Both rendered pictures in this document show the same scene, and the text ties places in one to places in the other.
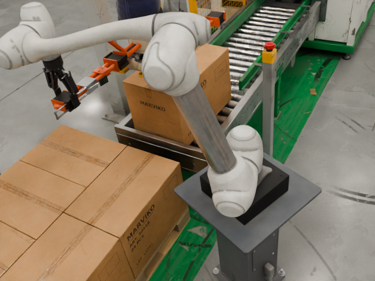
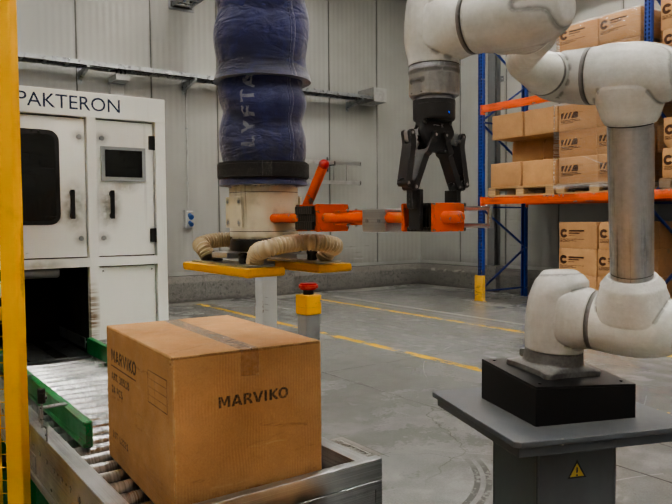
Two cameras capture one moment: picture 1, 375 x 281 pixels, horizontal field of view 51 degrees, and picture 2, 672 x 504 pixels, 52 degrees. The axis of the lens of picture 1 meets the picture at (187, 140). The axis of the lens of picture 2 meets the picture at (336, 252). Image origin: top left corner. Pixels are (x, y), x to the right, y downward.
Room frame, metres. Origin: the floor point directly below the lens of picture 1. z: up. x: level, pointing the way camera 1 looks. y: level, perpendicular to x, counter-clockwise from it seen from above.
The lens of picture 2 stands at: (1.22, 1.69, 1.26)
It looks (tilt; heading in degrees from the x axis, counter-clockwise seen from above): 3 degrees down; 288
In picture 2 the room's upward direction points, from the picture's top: straight up
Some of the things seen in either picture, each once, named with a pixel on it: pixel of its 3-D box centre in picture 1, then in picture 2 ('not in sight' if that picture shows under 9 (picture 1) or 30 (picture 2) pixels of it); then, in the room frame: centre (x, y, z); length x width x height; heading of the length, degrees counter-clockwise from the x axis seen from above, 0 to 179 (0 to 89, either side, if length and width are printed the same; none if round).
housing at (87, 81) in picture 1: (87, 85); (385, 220); (1.54, 0.40, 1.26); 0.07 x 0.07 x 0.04; 55
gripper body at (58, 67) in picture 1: (54, 67); (434, 125); (1.43, 0.48, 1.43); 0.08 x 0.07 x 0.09; 54
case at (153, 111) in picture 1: (181, 90); (206, 402); (2.17, -0.01, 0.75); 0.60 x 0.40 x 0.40; 141
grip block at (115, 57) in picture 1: (116, 61); (321, 217); (1.71, 0.28, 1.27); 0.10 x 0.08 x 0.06; 55
